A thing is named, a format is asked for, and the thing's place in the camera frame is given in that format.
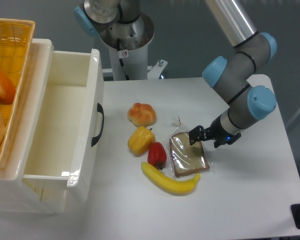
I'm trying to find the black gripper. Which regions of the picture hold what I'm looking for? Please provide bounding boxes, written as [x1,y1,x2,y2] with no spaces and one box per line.
[188,116,242,148]

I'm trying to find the toast slice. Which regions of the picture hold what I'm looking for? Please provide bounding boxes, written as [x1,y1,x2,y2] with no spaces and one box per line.
[167,117,211,178]

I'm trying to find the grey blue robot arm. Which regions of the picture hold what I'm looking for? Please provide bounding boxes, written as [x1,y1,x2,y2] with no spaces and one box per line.
[74,0,277,147]

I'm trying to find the red bell pepper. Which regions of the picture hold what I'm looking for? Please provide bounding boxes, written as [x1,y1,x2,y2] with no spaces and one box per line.
[147,142,167,170]

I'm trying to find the yellow banana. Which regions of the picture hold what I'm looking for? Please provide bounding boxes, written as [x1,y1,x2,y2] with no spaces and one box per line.
[141,162,201,195]

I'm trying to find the yellow bell pepper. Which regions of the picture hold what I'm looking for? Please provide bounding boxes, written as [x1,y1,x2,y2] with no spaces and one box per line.
[127,126,156,156]

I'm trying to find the orange glazed bread roll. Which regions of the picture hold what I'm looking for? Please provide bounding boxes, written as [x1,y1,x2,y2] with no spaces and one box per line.
[127,102,157,127]

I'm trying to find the white open drawer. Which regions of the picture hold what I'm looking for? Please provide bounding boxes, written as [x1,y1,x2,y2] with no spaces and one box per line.
[24,49,104,203]

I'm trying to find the yellow wicker basket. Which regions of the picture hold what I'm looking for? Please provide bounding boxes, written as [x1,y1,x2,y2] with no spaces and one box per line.
[0,18,36,168]

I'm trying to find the white pedestal base bracket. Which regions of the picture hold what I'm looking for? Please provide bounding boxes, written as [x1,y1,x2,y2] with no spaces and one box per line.
[101,59,169,81]

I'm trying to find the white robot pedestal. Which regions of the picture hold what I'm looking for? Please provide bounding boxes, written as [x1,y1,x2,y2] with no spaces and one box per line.
[100,12,155,81]

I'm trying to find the black drawer handle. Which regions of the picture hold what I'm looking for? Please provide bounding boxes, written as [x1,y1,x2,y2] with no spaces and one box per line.
[91,102,105,147]

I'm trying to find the black cable on pedestal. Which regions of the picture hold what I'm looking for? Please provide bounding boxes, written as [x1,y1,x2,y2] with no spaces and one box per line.
[116,37,131,81]

